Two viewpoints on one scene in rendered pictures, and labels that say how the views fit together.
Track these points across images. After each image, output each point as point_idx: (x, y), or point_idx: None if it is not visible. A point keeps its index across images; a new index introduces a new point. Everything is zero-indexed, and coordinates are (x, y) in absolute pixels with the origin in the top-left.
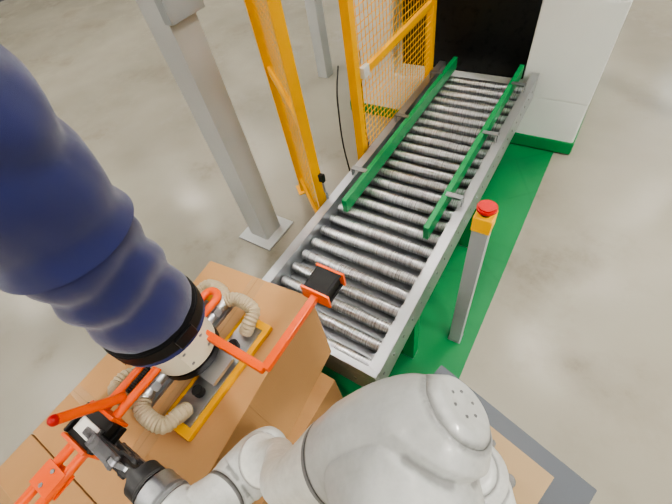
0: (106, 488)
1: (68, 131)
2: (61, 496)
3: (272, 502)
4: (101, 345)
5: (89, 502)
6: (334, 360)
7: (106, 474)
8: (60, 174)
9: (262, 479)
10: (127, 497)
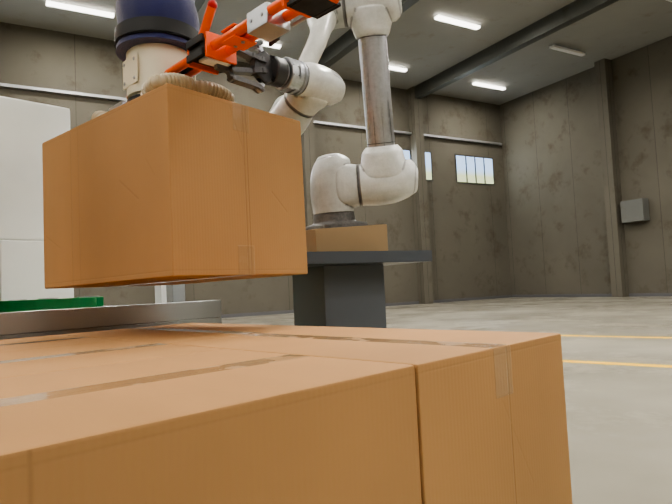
0: (134, 356)
1: None
2: (71, 374)
3: (325, 25)
4: (184, 6)
5: (140, 360)
6: (171, 317)
7: (102, 358)
8: None
9: (315, 29)
10: (282, 60)
